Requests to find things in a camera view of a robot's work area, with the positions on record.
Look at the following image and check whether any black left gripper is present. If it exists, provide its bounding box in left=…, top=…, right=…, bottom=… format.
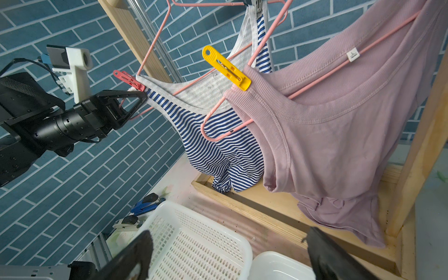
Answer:
left=33, top=90, right=148, bottom=151

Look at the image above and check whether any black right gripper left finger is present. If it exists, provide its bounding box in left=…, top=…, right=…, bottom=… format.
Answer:
left=92, top=231, right=154, bottom=280

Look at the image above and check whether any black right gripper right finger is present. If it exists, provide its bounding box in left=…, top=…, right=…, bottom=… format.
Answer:
left=306, top=227, right=377, bottom=280

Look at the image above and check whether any red clothespin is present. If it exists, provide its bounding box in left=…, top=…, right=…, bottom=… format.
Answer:
left=113, top=70, right=146, bottom=92

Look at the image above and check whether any blue white striped tank top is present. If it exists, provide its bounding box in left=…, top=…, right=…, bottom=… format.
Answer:
left=134, top=5, right=274, bottom=194

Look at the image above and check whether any pink wire hanger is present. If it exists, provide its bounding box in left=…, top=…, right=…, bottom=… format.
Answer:
left=118, top=0, right=295, bottom=121

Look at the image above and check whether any grey clothespin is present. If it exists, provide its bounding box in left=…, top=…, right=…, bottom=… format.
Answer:
left=242, top=0, right=268, bottom=19

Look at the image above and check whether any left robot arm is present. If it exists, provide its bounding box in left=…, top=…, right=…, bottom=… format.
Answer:
left=1, top=58, right=148, bottom=187

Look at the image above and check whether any pink hanger with pink top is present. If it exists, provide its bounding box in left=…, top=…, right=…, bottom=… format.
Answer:
left=222, top=1, right=428, bottom=130

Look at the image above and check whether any pink tank top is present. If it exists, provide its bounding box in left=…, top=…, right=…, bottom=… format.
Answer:
left=223, top=0, right=448, bottom=249

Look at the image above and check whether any white stapler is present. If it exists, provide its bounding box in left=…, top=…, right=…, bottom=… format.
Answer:
left=113, top=215, right=142, bottom=231

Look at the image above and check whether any white plastic basket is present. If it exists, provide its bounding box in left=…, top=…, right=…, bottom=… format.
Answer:
left=137, top=201, right=253, bottom=280

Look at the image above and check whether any blue stapler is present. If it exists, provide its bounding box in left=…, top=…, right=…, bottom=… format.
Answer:
left=130, top=192, right=166, bottom=217

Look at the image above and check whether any white plastic tray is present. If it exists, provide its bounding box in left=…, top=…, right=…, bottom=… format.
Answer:
left=247, top=252, right=316, bottom=280

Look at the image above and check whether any wooden clothes rack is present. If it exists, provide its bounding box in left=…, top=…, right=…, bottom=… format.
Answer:
left=97, top=0, right=448, bottom=280

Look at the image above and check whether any yellow clothespin lower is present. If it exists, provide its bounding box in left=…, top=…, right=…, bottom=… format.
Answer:
left=202, top=45, right=252, bottom=91

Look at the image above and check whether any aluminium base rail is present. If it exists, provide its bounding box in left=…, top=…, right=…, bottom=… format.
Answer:
left=1, top=233, right=112, bottom=280

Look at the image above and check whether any aluminium corner post left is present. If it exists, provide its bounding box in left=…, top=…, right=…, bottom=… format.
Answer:
left=127, top=1, right=184, bottom=83

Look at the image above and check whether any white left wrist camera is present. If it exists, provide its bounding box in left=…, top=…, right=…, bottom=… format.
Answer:
left=47, top=45, right=93, bottom=104

